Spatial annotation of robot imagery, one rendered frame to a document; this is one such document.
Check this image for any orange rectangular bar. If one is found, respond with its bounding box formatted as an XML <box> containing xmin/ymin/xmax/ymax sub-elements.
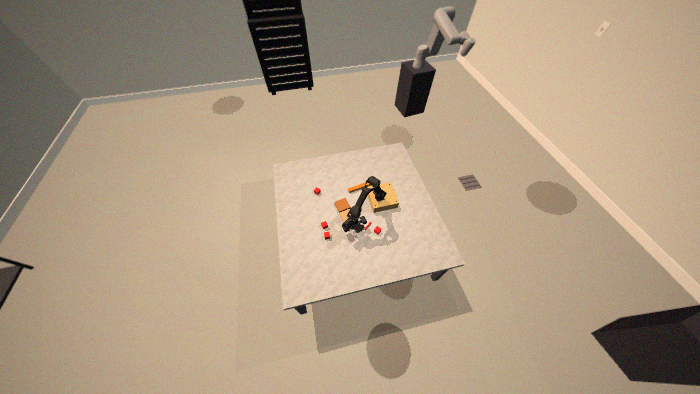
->
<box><xmin>348</xmin><ymin>183</ymin><xmax>371</xmax><ymax>193</ymax></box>

